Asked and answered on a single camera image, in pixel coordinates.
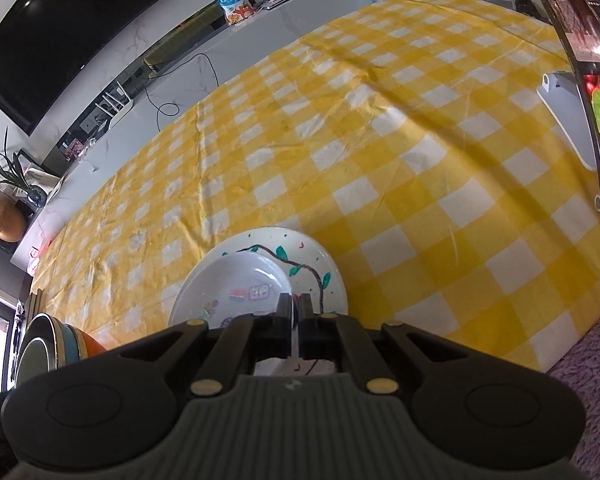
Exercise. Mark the white marble tv cabinet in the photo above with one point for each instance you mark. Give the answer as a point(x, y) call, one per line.
point(260, 35)

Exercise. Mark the pale green bowl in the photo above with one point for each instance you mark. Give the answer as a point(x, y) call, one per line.
point(32, 355)

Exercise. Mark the purple shaggy rug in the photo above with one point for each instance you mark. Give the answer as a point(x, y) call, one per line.
point(595, 385)

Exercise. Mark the white router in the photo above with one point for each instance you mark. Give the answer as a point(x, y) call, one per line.
point(115, 107)

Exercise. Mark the blue bowl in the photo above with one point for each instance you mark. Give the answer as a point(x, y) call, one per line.
point(72, 342)

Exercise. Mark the grey phone stand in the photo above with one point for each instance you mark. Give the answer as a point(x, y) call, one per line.
point(565, 110)

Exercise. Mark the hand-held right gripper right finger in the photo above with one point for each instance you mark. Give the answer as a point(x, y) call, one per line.
point(306, 320)

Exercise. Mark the tablet on white stand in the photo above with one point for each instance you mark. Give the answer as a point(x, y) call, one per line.
point(590, 35)

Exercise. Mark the orange bowl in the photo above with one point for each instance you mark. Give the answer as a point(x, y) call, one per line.
point(87, 347)

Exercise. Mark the yellow checked tablecloth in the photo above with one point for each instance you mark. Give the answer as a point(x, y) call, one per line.
point(380, 160)

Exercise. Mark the white fruit print plate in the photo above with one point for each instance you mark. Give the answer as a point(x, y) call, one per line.
point(305, 250)

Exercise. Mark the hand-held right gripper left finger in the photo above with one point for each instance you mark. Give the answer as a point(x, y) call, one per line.
point(284, 320)

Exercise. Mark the black television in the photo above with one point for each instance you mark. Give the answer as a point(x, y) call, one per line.
point(55, 35)

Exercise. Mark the golden round vase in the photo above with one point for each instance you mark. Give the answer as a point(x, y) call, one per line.
point(7, 220)

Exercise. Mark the green plant in glass vase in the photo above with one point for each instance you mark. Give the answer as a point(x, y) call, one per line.
point(30, 192)

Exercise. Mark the small white dish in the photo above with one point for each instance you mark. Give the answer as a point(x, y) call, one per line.
point(240, 275)

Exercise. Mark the blue snack bag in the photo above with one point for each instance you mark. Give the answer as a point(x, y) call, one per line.
point(232, 2)

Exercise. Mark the stainless steel bowl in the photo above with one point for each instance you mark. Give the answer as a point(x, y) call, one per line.
point(55, 327)

